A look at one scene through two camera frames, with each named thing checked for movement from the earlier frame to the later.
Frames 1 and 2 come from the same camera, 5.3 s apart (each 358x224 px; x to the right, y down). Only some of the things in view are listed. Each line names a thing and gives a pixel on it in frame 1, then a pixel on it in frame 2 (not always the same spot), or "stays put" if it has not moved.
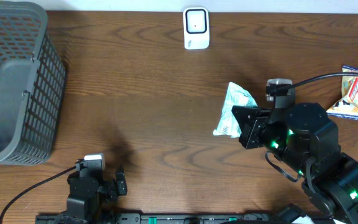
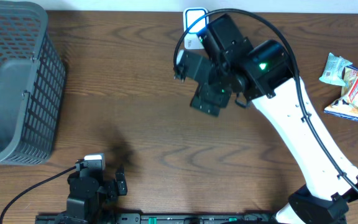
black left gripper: x=113 y=191 stays put
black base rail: x=86 y=218 stays put
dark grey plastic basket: x=22 y=84 stays put
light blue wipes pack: x=229 y=126 to x=333 y=70
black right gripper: x=255 y=129 to x=207 y=91
